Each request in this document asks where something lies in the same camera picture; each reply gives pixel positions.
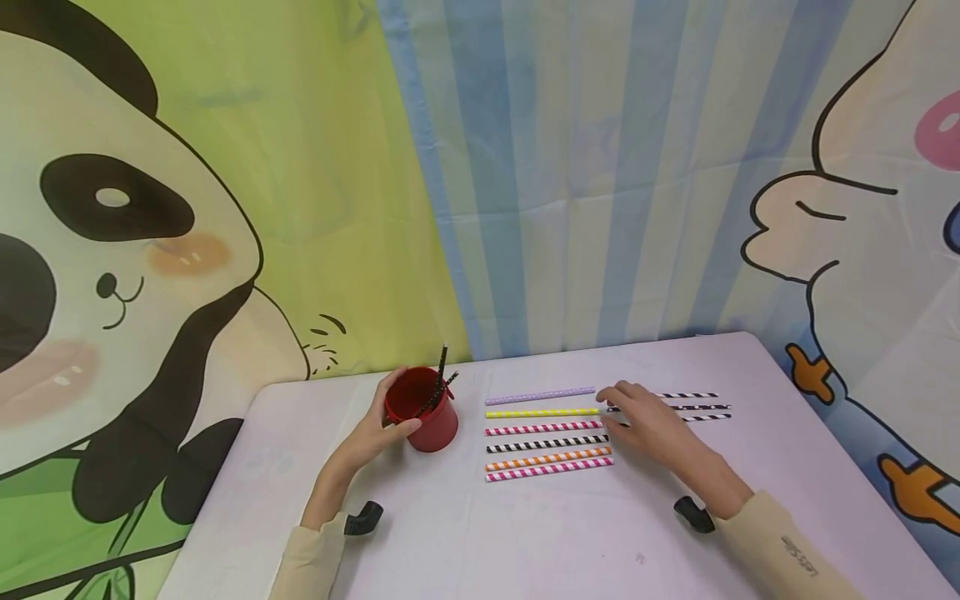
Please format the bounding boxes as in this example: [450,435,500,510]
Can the purple dotted straw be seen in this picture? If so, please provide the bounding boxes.
[485,387,597,407]

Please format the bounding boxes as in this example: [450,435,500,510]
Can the person's right forearm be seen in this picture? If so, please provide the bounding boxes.
[686,461,868,600]

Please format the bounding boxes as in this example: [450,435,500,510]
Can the person's left hand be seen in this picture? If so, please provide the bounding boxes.
[346,367,423,473]

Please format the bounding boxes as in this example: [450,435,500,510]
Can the orange striped straw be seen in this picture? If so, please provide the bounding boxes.
[486,447,614,472]

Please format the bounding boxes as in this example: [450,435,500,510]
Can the person's left forearm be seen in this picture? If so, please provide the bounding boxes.
[267,450,363,600]

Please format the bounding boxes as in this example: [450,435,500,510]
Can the red plastic cup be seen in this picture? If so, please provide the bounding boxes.
[383,367,459,453]

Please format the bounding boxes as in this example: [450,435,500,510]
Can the black wrist band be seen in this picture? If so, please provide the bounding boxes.
[672,495,717,535]
[343,501,385,538]

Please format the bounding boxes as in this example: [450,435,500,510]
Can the yellow striped straw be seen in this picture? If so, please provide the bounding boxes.
[485,407,602,419]

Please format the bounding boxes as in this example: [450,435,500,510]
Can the pink striped straw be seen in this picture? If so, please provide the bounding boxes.
[485,421,607,437]
[486,457,615,483]

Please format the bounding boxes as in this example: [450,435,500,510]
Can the short black dotted straw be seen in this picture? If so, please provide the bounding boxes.
[420,372,459,416]

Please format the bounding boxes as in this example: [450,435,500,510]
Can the person's right hand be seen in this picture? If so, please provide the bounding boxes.
[596,381,713,486]

